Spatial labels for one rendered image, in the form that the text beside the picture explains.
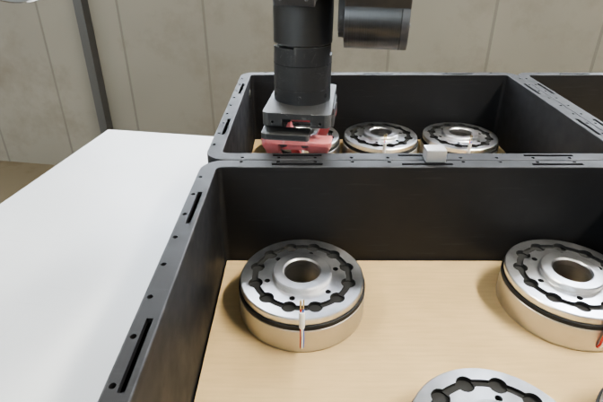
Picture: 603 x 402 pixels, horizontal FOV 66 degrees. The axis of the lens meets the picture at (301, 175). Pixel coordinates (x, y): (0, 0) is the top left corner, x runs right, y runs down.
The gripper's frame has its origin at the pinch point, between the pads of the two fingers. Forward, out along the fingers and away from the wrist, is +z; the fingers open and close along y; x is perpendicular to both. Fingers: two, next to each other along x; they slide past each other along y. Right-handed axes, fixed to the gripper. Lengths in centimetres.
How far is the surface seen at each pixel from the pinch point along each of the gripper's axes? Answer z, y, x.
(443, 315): 3.9, -15.7, -13.8
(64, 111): 58, 163, 140
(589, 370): 3.8, -20.0, -23.4
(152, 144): 18, 43, 38
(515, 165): -6.1, -7.1, -19.7
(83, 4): 6, 158, 115
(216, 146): -5.8, -6.2, 7.5
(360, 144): 0.9, 11.8, -6.5
